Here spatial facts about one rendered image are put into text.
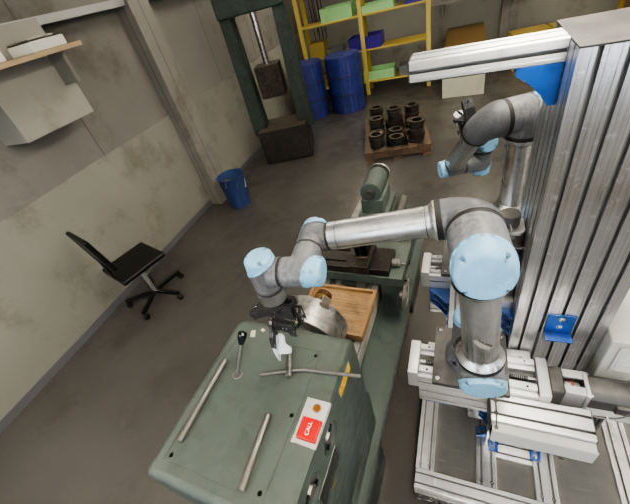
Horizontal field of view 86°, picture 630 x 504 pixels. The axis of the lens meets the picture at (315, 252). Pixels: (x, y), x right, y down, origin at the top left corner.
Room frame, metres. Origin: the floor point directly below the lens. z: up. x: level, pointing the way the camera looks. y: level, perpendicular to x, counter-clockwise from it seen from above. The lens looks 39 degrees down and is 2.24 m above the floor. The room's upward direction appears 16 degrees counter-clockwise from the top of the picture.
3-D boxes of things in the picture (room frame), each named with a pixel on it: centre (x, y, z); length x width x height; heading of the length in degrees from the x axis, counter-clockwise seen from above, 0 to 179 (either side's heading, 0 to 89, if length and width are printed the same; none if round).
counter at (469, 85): (6.69, -3.76, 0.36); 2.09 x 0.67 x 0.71; 151
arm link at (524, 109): (0.99, -0.77, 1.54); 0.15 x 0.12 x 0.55; 82
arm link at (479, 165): (1.25, -0.79, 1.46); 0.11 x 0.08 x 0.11; 82
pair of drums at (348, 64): (7.01, -1.14, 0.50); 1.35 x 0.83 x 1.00; 61
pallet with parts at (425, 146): (4.88, -1.70, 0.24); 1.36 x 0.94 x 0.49; 160
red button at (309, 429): (0.45, 0.16, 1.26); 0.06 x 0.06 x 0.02; 58
